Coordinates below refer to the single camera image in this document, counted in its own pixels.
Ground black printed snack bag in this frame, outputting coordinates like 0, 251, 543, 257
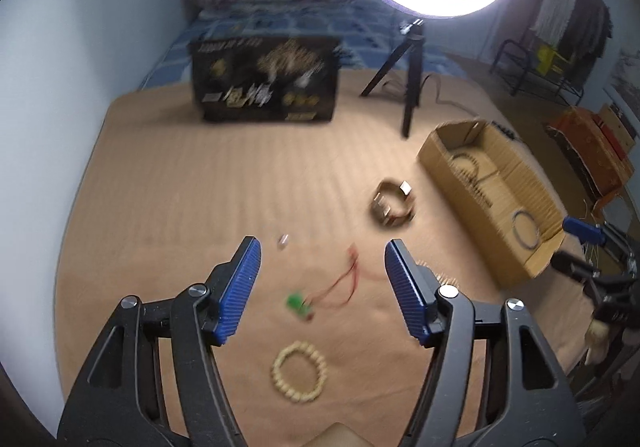
190, 34, 343, 124

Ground orange cloth covered furniture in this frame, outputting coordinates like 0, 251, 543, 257
545, 104, 638, 200

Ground black clothes rack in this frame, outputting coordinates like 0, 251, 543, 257
492, 0, 613, 105

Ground green pendant red string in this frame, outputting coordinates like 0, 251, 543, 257
285, 244, 363, 323

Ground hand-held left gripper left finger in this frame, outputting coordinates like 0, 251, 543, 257
57, 235, 262, 447

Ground gold brown wristwatch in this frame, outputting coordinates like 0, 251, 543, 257
370, 180, 417, 227

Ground wall poster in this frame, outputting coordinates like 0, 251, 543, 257
607, 47, 640, 113

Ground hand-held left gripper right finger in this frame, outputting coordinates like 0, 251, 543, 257
384, 239, 586, 447

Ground black power cable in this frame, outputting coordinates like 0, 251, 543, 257
380, 72, 521, 140

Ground black tripod stand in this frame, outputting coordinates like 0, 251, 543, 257
360, 20, 431, 138

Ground dark wooden bead necklace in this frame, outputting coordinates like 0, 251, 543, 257
447, 151, 501, 208

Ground person's right hand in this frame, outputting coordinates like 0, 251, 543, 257
584, 316, 611, 368

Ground cardboard box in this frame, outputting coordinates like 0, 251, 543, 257
416, 118, 568, 289

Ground striped hanging towel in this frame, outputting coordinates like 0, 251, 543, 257
537, 0, 583, 35

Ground silver metal bangle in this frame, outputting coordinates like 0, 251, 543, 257
511, 208, 542, 250

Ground white bead necklace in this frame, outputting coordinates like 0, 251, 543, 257
417, 261, 461, 285

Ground cream bead bracelet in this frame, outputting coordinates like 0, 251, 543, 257
271, 341, 328, 403

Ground blue checked bedsheet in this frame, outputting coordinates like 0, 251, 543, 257
137, 7, 436, 90

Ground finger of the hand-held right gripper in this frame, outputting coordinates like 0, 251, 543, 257
551, 251, 608, 285
562, 216, 631, 250

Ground dark hanging clothes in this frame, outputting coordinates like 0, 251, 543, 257
555, 0, 613, 60

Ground yellow box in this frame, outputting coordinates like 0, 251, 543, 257
535, 43, 561, 75

